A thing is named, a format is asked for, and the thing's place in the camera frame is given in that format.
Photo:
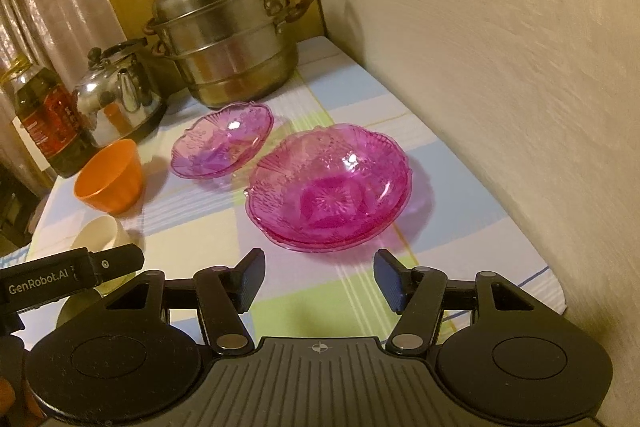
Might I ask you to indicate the large pink glass bowl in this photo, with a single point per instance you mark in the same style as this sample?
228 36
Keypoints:
310 247
325 187

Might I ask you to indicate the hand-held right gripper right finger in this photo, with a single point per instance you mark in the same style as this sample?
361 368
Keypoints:
387 279

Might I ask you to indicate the cream white cup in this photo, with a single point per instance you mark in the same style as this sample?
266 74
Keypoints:
100 232

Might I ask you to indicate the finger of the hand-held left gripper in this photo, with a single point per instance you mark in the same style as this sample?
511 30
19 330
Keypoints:
117 262

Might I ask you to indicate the small pink glass plate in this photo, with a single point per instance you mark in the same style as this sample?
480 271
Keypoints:
220 142

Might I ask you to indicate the stainless steel kettle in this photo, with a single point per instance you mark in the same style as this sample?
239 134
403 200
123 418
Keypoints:
120 102

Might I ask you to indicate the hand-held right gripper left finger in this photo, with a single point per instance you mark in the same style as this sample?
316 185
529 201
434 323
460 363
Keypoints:
250 279

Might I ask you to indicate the checked pastel tablecloth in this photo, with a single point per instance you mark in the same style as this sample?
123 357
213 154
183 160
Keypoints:
350 107

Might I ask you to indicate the stainless steel steamer pot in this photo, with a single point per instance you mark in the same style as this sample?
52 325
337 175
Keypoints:
235 47

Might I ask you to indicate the cooking oil bottle red label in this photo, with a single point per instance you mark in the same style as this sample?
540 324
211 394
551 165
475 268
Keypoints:
50 122

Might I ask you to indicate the orange plastic bowl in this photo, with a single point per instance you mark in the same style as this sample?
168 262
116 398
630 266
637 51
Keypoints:
112 187

